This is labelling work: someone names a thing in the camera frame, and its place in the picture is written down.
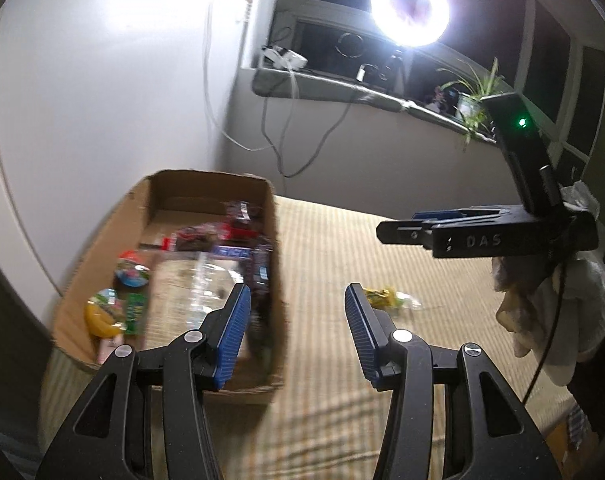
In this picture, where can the pink snack packet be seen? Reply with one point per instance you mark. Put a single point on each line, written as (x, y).
(105, 350)

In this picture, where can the clear plastic bag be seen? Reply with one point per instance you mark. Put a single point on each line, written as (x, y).
(182, 280)

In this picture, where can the blue checked cloth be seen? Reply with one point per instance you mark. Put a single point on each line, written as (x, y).
(577, 425)

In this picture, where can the small yellow snack packet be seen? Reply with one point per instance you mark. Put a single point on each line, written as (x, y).
(382, 297)

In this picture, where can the white device on sill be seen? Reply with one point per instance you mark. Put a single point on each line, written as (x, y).
(285, 57)

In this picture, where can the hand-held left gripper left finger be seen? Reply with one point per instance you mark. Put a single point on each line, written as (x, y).
(235, 330)

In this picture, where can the round snack cup yellow base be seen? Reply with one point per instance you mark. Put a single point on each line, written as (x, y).
(102, 312)

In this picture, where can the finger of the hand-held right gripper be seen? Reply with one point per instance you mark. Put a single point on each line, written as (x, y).
(447, 216)
(402, 232)

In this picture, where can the white plug adapter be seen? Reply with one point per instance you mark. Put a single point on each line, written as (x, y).
(364, 72)

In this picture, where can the dark striped snack packet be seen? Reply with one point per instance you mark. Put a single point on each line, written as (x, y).
(260, 272)

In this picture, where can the grey window sill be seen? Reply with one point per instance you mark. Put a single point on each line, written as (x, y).
(332, 87)

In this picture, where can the round snack cup blue lid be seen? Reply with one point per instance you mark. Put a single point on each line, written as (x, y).
(131, 269)

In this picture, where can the blue white candy bar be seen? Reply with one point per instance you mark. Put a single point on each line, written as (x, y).
(232, 251)

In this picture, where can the dark red snack packet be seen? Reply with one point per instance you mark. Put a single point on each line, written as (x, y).
(242, 212)

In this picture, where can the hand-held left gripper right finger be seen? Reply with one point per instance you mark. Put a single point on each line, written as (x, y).
(362, 330)

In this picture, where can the person's right forearm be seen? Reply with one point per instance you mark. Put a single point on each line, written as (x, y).
(572, 310)

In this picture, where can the green potted plant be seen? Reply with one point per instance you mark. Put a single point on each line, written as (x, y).
(475, 95)

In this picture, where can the white rounded headboard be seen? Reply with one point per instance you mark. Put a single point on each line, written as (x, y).
(107, 85)

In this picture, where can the brown cardboard box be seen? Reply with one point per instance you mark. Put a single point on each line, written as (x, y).
(277, 320)

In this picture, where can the dark window frame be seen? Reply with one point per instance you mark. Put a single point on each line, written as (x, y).
(527, 50)

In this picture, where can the green snack packet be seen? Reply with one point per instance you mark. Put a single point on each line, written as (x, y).
(135, 313)

